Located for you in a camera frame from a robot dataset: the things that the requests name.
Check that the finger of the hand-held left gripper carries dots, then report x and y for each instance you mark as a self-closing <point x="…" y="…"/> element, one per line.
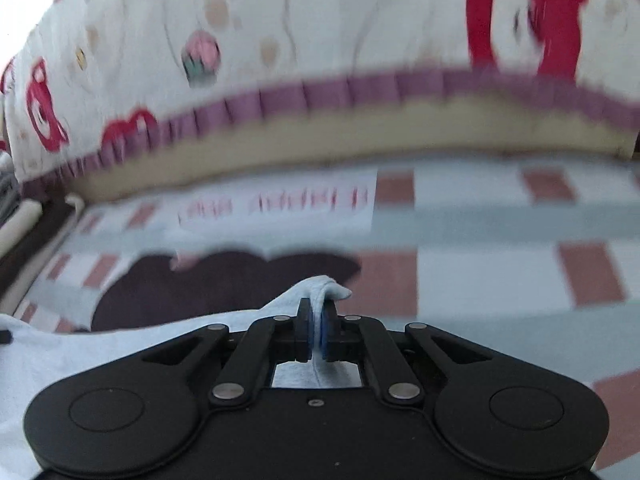
<point x="4" y="336"/>

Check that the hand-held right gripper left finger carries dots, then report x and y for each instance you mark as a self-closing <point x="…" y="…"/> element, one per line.
<point x="306" y="332"/>

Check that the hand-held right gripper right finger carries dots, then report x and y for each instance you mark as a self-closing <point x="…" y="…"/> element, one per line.
<point x="325" y="332"/>

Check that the light grey shirt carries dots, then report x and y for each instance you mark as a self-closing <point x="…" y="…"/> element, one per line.
<point x="125" y="345"/>

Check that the stack of folded clothes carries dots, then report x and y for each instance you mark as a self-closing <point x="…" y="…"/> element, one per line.
<point x="50" y="230"/>

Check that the checkered blanket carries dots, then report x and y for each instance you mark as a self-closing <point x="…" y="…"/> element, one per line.
<point x="475" y="230"/>

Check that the bear print quilt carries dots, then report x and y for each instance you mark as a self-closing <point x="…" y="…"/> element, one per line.
<point x="350" y="20"/>

